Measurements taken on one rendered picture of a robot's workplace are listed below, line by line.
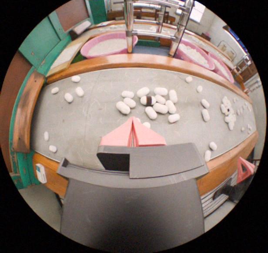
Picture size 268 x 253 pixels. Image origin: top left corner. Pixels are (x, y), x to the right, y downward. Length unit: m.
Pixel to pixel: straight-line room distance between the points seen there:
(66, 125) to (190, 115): 0.35
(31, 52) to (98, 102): 0.42
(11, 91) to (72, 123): 0.31
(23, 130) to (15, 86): 0.17
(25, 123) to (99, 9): 2.74
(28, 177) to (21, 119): 0.23
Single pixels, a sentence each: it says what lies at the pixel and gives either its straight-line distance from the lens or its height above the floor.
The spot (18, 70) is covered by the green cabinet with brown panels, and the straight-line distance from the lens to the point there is 0.46.
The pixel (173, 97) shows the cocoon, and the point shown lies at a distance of 0.23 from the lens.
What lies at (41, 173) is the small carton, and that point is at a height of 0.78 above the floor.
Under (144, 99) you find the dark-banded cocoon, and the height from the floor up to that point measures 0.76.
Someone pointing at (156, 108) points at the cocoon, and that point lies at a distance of 0.20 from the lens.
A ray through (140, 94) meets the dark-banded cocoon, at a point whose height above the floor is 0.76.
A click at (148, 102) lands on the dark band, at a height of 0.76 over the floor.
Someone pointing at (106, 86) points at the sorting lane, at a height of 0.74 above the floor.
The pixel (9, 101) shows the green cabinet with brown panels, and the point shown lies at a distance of 0.43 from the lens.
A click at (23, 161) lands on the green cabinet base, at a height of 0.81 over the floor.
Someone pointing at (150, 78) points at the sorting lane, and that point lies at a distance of 0.27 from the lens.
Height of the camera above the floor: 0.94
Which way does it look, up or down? 76 degrees down
